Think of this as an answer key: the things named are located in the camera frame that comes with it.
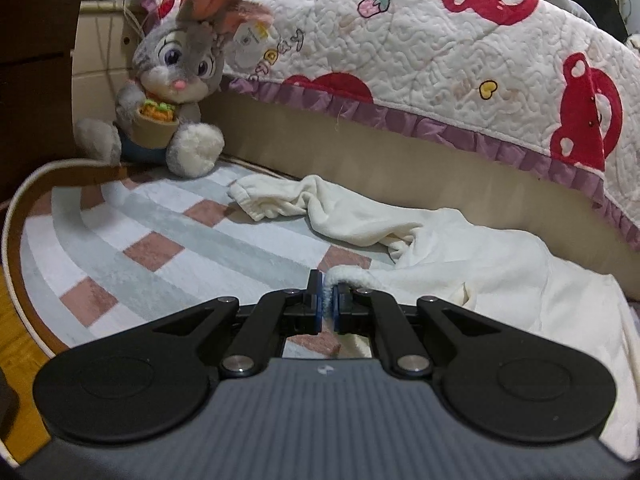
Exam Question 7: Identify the beige bed base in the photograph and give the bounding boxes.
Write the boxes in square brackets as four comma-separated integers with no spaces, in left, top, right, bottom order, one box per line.
[201,79,639,298]

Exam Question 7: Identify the white quilt with red bears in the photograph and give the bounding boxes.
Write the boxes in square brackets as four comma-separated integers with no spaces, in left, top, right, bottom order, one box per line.
[224,0,639,247]

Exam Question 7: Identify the cream bedside cabinet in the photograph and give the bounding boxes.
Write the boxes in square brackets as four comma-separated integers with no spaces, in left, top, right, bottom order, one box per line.
[72,1,139,122]

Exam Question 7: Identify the grey bunny plush toy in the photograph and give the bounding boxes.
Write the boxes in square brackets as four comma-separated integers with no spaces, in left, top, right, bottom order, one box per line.
[74,0,272,179]

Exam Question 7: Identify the white charging cable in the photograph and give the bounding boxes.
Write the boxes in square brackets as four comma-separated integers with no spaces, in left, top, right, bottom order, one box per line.
[98,0,151,91]

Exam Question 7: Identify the cream fleece zip jacket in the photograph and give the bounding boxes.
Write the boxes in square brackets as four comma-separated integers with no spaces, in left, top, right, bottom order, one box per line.
[229,174,639,460]

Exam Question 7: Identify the dark brown wooden dresser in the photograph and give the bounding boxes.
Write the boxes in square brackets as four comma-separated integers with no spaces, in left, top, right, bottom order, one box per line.
[1,0,81,200]

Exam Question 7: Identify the checkered floor rug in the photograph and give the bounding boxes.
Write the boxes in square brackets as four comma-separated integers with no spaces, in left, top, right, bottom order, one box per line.
[1,160,392,356]

